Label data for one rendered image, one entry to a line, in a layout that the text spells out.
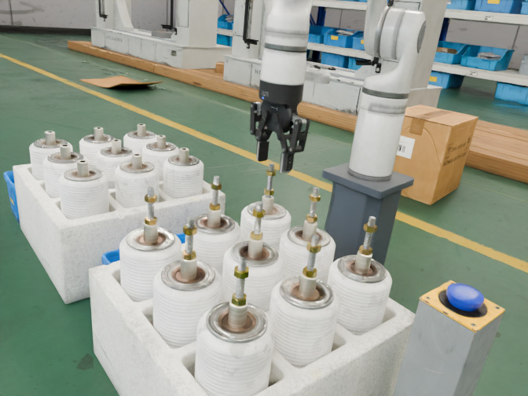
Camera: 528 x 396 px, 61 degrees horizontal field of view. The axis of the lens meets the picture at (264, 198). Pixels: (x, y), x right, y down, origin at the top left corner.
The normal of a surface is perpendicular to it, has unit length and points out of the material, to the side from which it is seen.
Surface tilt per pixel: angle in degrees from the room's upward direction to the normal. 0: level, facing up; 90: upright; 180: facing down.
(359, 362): 90
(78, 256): 90
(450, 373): 90
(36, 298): 0
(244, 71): 90
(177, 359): 0
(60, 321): 0
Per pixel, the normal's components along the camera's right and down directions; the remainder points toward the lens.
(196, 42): 0.71, 0.34
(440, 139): -0.68, 0.22
